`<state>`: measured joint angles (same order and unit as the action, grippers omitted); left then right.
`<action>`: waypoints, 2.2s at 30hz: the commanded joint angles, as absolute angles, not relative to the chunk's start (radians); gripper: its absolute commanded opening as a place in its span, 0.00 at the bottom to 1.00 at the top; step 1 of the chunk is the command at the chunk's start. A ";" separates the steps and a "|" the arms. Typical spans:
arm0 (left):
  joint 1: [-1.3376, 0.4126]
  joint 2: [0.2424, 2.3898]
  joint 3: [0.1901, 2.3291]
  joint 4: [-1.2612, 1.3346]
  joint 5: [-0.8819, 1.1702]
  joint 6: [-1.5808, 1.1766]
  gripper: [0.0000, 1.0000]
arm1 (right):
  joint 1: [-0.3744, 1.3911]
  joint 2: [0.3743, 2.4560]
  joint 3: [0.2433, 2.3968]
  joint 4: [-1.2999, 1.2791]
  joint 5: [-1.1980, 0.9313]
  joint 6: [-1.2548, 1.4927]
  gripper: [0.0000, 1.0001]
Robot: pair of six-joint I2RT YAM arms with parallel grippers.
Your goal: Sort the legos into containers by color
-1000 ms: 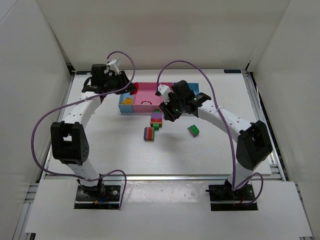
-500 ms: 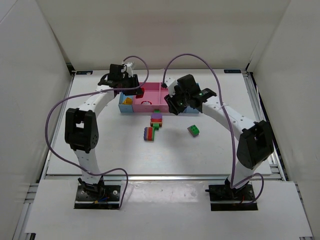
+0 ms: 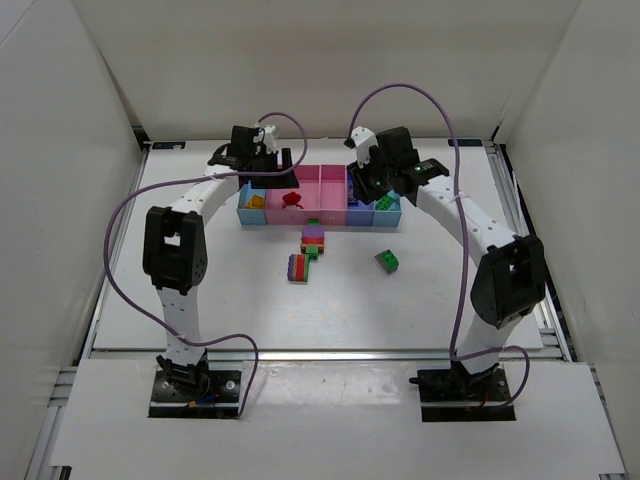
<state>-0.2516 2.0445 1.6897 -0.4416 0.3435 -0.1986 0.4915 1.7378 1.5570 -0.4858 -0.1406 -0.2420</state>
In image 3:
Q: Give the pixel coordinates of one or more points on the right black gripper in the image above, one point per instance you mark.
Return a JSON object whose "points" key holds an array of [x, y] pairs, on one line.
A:
{"points": [[368, 189]]}

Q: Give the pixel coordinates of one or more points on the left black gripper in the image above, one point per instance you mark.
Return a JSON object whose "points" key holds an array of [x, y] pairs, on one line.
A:
{"points": [[279, 176]]}

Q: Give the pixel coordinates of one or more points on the green lego brick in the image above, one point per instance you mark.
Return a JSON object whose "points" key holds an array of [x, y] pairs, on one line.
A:
{"points": [[384, 203]]}

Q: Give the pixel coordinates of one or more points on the yellow lego brick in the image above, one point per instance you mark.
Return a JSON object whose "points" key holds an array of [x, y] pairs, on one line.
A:
{"points": [[255, 202]]}

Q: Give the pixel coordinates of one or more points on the red flower lego brick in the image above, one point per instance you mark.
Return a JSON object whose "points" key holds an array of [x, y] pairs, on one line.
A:
{"points": [[292, 199]]}

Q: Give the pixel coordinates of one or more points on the green purple lego piece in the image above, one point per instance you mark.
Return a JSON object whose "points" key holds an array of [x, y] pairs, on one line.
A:
{"points": [[388, 261]]}

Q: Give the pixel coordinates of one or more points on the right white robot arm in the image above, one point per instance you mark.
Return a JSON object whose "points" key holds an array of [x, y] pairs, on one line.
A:
{"points": [[509, 279]]}

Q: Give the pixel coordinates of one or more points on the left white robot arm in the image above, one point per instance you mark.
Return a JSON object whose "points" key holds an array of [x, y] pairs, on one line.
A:
{"points": [[175, 251]]}

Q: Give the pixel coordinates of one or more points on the dark blue bin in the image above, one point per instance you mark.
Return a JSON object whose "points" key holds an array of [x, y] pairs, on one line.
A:
{"points": [[361, 214]]}

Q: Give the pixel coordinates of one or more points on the right light blue bin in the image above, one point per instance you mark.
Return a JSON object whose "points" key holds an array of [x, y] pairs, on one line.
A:
{"points": [[389, 218]]}

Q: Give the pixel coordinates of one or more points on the light blue bin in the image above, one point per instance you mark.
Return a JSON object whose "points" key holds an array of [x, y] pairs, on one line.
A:
{"points": [[389, 218], [250, 217]]}

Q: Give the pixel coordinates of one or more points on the narrow pink bin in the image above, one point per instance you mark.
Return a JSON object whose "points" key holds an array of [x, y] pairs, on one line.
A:
{"points": [[333, 195]]}

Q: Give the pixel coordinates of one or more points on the large pink bin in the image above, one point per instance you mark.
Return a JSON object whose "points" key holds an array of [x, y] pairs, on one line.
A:
{"points": [[309, 187]]}

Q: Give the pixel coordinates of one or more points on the left light blue bin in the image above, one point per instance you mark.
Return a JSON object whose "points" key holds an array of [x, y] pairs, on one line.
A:
{"points": [[250, 217]]}

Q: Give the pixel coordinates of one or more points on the white table board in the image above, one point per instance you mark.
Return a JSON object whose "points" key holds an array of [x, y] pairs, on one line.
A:
{"points": [[348, 303]]}

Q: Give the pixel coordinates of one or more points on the purple green red lego stack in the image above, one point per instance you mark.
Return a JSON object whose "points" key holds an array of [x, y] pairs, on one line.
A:
{"points": [[312, 238]]}

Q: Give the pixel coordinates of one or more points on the striped purple red lego stack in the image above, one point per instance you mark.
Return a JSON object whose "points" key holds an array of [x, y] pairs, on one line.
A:
{"points": [[298, 268]]}

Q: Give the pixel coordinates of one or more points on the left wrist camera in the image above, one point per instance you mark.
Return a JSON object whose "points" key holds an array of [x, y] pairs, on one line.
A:
{"points": [[266, 138]]}

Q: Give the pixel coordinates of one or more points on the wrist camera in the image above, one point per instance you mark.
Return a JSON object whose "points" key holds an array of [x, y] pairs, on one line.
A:
{"points": [[266, 138], [360, 141]]}

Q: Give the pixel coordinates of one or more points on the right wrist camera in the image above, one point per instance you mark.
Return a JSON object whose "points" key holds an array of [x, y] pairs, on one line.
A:
{"points": [[360, 141]]}

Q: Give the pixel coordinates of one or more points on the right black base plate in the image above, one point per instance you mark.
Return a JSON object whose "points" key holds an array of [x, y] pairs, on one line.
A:
{"points": [[448, 396]]}

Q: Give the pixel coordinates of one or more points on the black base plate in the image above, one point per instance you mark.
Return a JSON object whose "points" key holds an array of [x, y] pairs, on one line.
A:
{"points": [[215, 395], [448, 396]]}

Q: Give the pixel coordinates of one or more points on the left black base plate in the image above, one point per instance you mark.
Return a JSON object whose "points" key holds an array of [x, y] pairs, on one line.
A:
{"points": [[215, 395]]}

